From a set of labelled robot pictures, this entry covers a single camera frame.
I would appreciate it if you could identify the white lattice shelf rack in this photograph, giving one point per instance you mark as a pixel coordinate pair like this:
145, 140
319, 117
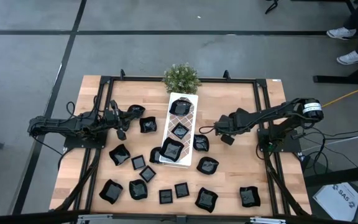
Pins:
189, 157

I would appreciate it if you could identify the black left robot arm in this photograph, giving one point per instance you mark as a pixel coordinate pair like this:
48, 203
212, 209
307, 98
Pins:
61, 124

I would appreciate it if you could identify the silver metal bracket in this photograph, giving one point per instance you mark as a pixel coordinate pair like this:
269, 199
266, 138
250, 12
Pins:
266, 220
95, 217

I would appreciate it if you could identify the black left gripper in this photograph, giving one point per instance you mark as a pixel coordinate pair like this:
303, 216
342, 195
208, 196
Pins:
115, 118

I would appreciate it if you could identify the person's foot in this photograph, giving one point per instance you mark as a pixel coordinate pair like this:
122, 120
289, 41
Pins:
350, 58
340, 33

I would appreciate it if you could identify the white printed paper sheet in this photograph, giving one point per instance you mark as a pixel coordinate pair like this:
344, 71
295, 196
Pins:
337, 202

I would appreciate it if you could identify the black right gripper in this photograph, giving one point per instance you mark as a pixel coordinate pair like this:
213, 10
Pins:
227, 124

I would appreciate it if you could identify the person's white sneakers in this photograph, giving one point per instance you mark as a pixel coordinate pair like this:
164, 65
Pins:
337, 79

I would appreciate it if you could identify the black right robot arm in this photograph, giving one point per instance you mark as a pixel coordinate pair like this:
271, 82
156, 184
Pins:
266, 113

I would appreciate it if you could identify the black horizontal beam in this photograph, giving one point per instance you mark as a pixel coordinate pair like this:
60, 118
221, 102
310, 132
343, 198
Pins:
17, 217

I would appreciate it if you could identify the black small square plate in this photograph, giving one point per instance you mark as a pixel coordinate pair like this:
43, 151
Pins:
181, 190
138, 162
180, 131
165, 196
147, 174

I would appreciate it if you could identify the small green potted plant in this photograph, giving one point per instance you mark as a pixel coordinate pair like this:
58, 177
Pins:
182, 79

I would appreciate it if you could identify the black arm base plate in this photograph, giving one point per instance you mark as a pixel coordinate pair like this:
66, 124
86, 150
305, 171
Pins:
292, 146
73, 143

